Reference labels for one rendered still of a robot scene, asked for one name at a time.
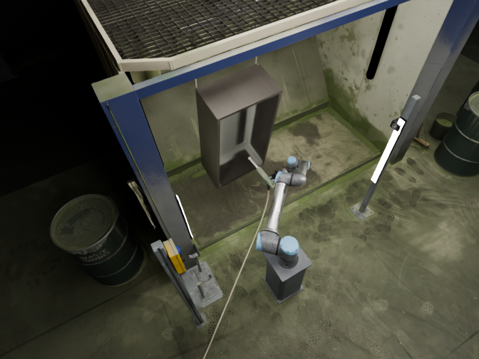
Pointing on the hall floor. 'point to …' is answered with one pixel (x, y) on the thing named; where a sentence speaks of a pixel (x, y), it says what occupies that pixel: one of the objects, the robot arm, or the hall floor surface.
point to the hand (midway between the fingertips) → (267, 181)
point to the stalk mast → (175, 278)
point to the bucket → (438, 131)
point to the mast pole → (393, 149)
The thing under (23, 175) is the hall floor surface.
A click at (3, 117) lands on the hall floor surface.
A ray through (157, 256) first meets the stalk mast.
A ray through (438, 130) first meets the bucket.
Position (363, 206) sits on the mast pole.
